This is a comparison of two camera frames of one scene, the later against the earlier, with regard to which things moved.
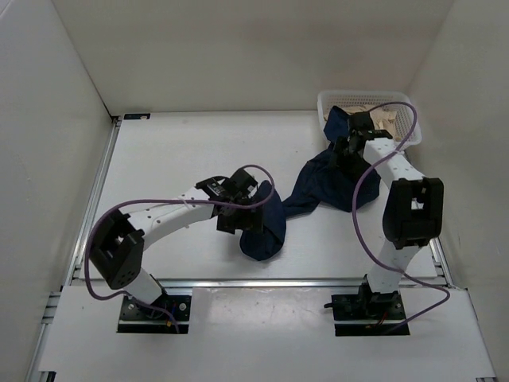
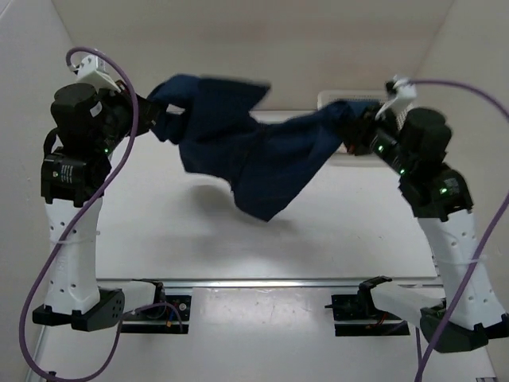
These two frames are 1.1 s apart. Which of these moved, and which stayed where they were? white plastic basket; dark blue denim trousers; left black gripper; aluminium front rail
Moved: dark blue denim trousers; left black gripper
Stayed: white plastic basket; aluminium front rail
